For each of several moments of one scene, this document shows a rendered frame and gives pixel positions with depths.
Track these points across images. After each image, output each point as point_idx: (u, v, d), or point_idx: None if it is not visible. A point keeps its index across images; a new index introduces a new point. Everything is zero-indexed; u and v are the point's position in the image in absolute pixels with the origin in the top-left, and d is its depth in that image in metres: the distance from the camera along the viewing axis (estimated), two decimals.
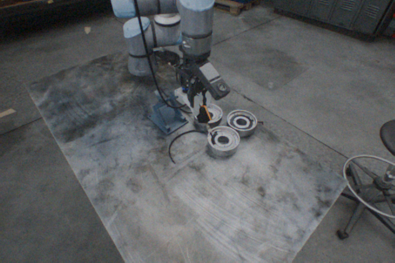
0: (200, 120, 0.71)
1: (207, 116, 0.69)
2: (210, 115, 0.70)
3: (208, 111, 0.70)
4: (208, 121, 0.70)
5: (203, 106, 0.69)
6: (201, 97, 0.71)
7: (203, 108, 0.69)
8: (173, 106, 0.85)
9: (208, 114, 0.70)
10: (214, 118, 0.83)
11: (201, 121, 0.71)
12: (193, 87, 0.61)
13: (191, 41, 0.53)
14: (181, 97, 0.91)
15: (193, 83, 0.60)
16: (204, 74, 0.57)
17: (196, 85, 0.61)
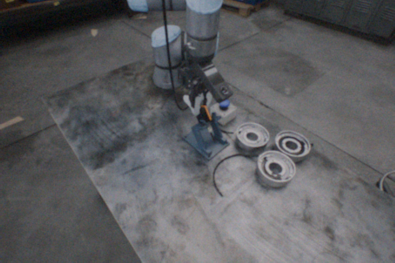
0: None
1: (207, 116, 0.69)
2: (210, 115, 0.70)
3: (208, 111, 0.70)
4: (208, 121, 0.69)
5: (203, 106, 0.69)
6: (202, 97, 0.71)
7: (203, 108, 0.69)
8: (213, 127, 0.76)
9: (208, 114, 0.70)
10: (260, 141, 0.74)
11: (201, 121, 0.71)
12: (195, 88, 0.61)
13: (196, 43, 0.52)
14: (219, 115, 0.82)
15: (196, 84, 0.59)
16: (208, 76, 0.56)
17: (198, 86, 0.60)
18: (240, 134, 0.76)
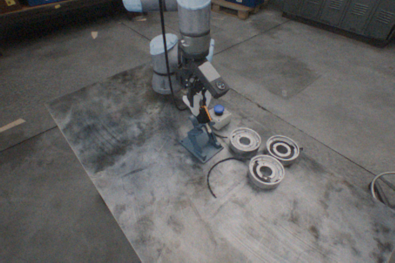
0: (200, 120, 0.71)
1: (207, 116, 0.69)
2: (210, 115, 0.70)
3: (208, 112, 0.70)
4: (208, 121, 0.70)
5: (203, 107, 0.69)
6: (201, 97, 0.71)
7: (203, 109, 0.69)
8: (207, 131, 0.80)
9: (208, 114, 0.70)
10: (253, 145, 0.78)
11: (201, 122, 0.71)
12: (193, 87, 0.61)
13: (189, 40, 0.53)
14: (214, 120, 0.86)
15: (192, 81, 0.60)
16: (203, 73, 0.57)
17: (196, 84, 0.61)
18: (234, 138, 0.80)
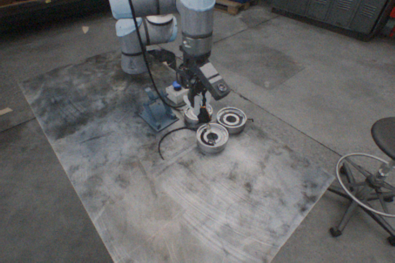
0: (201, 120, 0.71)
1: (207, 115, 0.69)
2: (209, 115, 0.70)
3: (208, 112, 0.70)
4: (208, 121, 0.70)
5: (203, 107, 0.69)
6: (201, 97, 0.71)
7: (204, 108, 0.69)
8: (164, 104, 0.86)
9: (208, 114, 0.70)
10: None
11: (201, 121, 0.71)
12: (193, 87, 0.61)
13: (191, 41, 0.53)
14: (173, 95, 0.91)
15: (193, 83, 0.60)
16: (205, 74, 0.57)
17: (196, 85, 0.61)
18: (188, 110, 0.86)
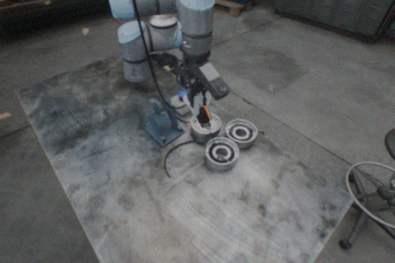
0: (200, 120, 0.71)
1: (207, 116, 0.69)
2: (210, 115, 0.70)
3: (208, 111, 0.70)
4: (208, 121, 0.70)
5: (203, 106, 0.69)
6: (201, 97, 0.71)
7: (203, 108, 0.69)
8: (169, 115, 0.81)
9: (208, 114, 0.70)
10: (213, 128, 0.79)
11: (201, 121, 0.71)
12: (193, 87, 0.61)
13: (191, 41, 0.53)
14: (178, 105, 0.87)
15: (193, 83, 0.60)
16: (204, 74, 0.57)
17: (196, 85, 0.61)
18: (196, 122, 0.81)
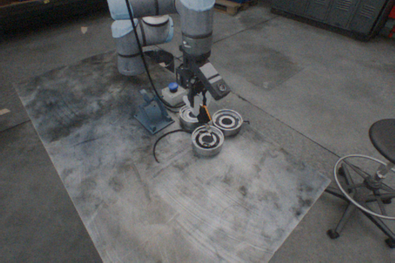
0: (200, 120, 0.71)
1: (207, 116, 0.69)
2: (210, 115, 0.70)
3: (208, 111, 0.70)
4: (208, 121, 0.70)
5: (203, 107, 0.69)
6: (201, 97, 0.71)
7: (203, 108, 0.69)
8: (159, 105, 0.85)
9: (208, 114, 0.70)
10: None
11: (201, 121, 0.71)
12: (193, 87, 0.61)
13: (191, 41, 0.53)
14: (168, 97, 0.91)
15: (193, 83, 0.60)
16: (204, 74, 0.57)
17: (196, 85, 0.61)
18: (184, 113, 0.85)
